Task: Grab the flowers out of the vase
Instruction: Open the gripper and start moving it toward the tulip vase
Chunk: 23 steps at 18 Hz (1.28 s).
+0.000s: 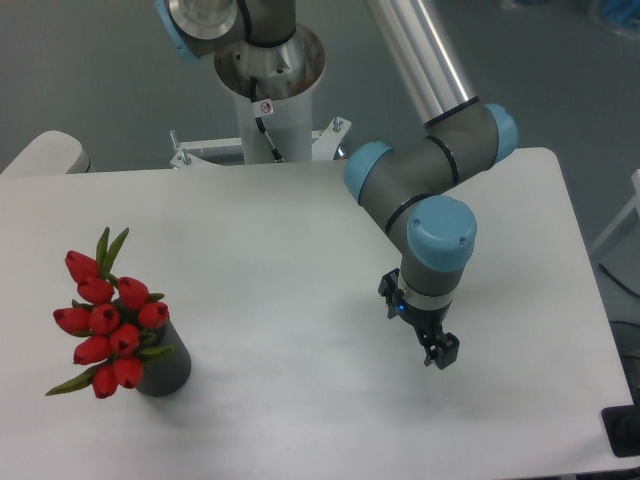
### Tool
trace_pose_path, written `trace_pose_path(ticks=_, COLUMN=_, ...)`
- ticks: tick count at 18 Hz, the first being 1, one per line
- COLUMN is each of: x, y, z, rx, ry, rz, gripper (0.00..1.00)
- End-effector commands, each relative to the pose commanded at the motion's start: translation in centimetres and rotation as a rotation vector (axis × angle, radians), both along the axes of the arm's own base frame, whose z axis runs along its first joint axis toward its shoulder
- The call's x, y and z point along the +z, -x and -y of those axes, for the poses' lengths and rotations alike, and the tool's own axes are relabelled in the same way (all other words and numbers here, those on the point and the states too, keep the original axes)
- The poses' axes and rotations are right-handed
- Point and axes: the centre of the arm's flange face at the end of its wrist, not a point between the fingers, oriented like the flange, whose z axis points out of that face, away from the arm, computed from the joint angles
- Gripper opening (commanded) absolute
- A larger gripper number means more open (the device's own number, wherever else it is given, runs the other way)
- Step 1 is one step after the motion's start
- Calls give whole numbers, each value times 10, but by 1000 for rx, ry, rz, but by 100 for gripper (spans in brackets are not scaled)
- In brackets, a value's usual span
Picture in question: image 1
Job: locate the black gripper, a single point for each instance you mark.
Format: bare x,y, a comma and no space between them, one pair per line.
426,314

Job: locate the blue items in clear bag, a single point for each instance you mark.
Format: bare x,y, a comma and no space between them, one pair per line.
618,16

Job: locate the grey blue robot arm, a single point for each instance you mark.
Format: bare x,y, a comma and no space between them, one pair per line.
405,192

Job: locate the red tulip bouquet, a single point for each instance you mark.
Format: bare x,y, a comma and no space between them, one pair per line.
124,327

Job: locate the dark grey ribbed vase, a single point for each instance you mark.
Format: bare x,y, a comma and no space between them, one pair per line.
164,375

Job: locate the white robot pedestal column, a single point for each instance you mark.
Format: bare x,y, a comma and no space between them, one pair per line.
272,93

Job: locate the white metal base frame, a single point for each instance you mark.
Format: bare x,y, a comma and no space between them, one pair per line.
327,144

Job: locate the white furniture at right edge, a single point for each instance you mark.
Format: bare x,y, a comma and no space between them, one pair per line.
621,224

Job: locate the white chair back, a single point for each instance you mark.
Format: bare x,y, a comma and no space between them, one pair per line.
51,153

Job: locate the black box at table edge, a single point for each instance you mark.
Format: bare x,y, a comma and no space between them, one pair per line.
622,428

